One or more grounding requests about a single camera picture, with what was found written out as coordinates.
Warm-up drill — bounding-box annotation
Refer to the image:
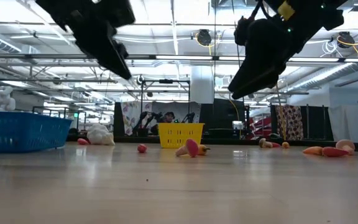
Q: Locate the pink cap mushroom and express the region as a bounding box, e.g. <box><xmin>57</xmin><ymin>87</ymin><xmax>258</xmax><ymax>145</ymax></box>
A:
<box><xmin>336</xmin><ymin>139</ymin><xmax>356</xmax><ymax>156</ymax></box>
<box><xmin>175</xmin><ymin>138</ymin><xmax>200</xmax><ymax>158</ymax></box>

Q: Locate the yellow plastic basket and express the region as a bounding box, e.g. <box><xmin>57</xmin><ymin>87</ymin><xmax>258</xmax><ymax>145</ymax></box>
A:
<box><xmin>157</xmin><ymin>122</ymin><xmax>205</xmax><ymax>149</ymax></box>

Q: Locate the black partition panel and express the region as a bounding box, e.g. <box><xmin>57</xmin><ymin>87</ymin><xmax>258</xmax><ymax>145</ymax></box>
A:
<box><xmin>199</xmin><ymin>98</ymin><xmax>250</xmax><ymax>140</ymax></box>
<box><xmin>300</xmin><ymin>105</ymin><xmax>334</xmax><ymax>141</ymax></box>

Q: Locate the floral patterned cloth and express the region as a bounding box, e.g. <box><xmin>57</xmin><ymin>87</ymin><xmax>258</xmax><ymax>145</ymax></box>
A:
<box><xmin>120</xmin><ymin>101</ymin><xmax>153</xmax><ymax>136</ymax></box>

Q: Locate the blue plastic basket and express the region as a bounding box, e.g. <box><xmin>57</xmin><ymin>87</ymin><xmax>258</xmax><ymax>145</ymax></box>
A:
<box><xmin>0</xmin><ymin>111</ymin><xmax>73</xmax><ymax>154</ymax></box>

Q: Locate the long ceiling light bar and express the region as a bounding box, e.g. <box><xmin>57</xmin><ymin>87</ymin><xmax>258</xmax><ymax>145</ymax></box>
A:
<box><xmin>0</xmin><ymin>53</ymin><xmax>358</xmax><ymax>63</ymax></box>

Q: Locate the white hanging cloth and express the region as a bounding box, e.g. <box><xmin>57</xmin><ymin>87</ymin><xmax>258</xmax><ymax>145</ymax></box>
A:
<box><xmin>327</xmin><ymin>105</ymin><xmax>358</xmax><ymax>142</ymax></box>

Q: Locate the large white garlic bulb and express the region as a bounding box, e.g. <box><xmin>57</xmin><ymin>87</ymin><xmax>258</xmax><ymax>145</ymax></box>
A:
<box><xmin>86</xmin><ymin>123</ymin><xmax>116</xmax><ymax>146</ymax></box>

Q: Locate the silver ventilation duct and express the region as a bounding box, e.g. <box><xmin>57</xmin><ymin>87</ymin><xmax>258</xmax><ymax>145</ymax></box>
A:
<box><xmin>286</xmin><ymin>62</ymin><xmax>358</xmax><ymax>94</ymax></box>

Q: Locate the black ceiling cable reel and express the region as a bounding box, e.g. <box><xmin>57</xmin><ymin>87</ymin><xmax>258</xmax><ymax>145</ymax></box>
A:
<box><xmin>336</xmin><ymin>30</ymin><xmax>356</xmax><ymax>49</ymax></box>
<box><xmin>196</xmin><ymin>29</ymin><xmax>213</xmax><ymax>47</ymax></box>

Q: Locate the white pillar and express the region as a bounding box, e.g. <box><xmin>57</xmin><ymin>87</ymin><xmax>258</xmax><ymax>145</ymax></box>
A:
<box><xmin>190</xmin><ymin>65</ymin><xmax>215</xmax><ymax>105</ymax></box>

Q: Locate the black metal gantry frame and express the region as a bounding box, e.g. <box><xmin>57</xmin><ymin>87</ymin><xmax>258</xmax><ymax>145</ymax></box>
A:
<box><xmin>139</xmin><ymin>78</ymin><xmax>191</xmax><ymax>138</ymax></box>

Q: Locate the black hanging cable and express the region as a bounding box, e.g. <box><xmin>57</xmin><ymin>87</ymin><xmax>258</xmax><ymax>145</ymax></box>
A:
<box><xmin>230</xmin><ymin>0</ymin><xmax>246</xmax><ymax>105</ymax></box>

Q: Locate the brown patterned cloth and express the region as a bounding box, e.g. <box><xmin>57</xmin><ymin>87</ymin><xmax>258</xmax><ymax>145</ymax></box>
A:
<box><xmin>274</xmin><ymin>105</ymin><xmax>305</xmax><ymax>141</ymax></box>

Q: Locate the orange carrot toy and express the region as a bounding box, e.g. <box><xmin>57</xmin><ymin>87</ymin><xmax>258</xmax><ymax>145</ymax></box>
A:
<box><xmin>302</xmin><ymin>146</ymin><xmax>324</xmax><ymax>156</ymax></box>

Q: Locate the large red chili pepper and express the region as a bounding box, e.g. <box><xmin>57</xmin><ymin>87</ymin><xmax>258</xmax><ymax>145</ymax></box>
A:
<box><xmin>321</xmin><ymin>146</ymin><xmax>350</xmax><ymax>158</ymax></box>

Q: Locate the white lumpy figure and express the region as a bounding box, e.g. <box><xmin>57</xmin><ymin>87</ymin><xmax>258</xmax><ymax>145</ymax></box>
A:
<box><xmin>0</xmin><ymin>85</ymin><xmax>17</xmax><ymax>112</ymax></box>

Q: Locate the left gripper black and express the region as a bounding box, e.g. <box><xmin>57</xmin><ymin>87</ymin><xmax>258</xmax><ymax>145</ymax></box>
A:
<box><xmin>35</xmin><ymin>0</ymin><xmax>136</xmax><ymax>80</ymax></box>

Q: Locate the person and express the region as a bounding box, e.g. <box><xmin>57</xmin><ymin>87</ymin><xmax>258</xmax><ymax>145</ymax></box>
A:
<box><xmin>162</xmin><ymin>111</ymin><xmax>176</xmax><ymax>124</ymax></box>

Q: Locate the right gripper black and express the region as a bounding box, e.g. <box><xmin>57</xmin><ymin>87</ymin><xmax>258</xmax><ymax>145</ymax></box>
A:
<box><xmin>228</xmin><ymin>0</ymin><xmax>323</xmax><ymax>100</ymax></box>

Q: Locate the red rack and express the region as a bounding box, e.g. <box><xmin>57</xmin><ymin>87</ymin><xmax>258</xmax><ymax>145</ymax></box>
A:
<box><xmin>248</xmin><ymin>115</ymin><xmax>275</xmax><ymax>140</ymax></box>

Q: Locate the yellow orange chili pepper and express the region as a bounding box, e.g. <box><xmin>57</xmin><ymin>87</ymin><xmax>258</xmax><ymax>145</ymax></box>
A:
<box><xmin>197</xmin><ymin>144</ymin><xmax>211</xmax><ymax>156</ymax></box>

